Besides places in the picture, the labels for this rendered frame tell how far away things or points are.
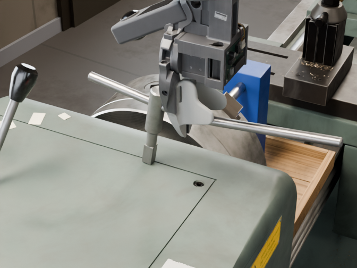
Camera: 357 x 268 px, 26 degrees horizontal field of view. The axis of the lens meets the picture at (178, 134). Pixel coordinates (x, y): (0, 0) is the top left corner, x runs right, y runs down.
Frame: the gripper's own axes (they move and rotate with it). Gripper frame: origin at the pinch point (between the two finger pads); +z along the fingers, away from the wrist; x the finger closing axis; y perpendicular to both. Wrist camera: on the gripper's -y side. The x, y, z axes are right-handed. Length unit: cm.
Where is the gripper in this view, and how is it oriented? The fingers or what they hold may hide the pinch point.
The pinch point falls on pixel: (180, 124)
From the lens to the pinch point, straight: 97.4
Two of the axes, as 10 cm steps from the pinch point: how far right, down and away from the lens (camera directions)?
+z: 0.0, 8.3, 5.6
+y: 8.9, 2.5, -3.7
